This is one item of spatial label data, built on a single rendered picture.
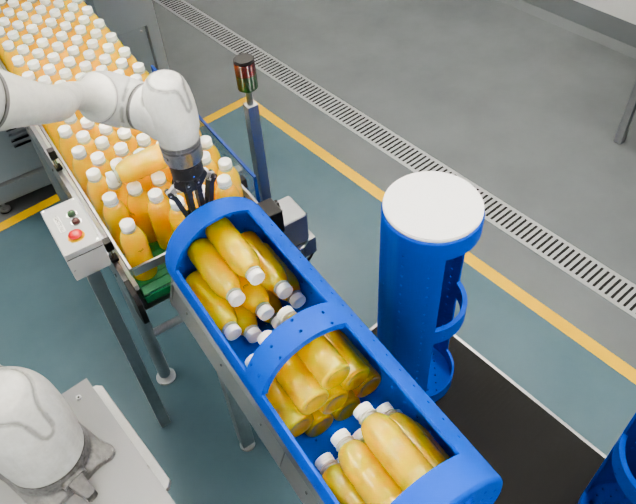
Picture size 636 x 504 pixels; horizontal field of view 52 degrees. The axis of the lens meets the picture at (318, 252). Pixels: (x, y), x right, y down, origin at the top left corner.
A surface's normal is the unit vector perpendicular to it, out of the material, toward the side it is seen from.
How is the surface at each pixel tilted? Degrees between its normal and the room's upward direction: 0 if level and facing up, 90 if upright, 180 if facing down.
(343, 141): 0
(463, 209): 0
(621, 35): 76
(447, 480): 8
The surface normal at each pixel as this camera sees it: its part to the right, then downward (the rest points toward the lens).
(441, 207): -0.05, -0.66
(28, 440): 0.59, 0.37
